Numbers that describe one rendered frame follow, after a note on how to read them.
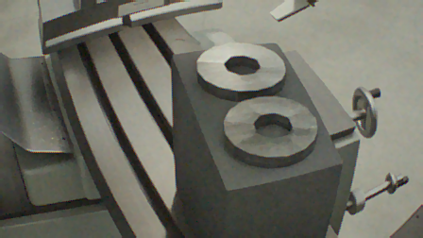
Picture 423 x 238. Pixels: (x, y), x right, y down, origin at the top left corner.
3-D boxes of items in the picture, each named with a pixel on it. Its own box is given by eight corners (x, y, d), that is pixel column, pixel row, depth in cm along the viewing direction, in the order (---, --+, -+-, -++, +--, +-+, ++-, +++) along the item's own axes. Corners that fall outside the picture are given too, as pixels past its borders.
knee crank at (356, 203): (401, 176, 164) (406, 158, 161) (410, 189, 160) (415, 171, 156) (338, 208, 158) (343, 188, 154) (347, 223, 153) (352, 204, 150)
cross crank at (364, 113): (364, 114, 169) (367, 73, 162) (384, 143, 161) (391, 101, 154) (313, 132, 164) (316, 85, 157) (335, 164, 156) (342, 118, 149)
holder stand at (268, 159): (272, 170, 100) (278, 31, 88) (315, 273, 83) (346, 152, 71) (175, 186, 98) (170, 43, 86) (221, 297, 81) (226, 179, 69)
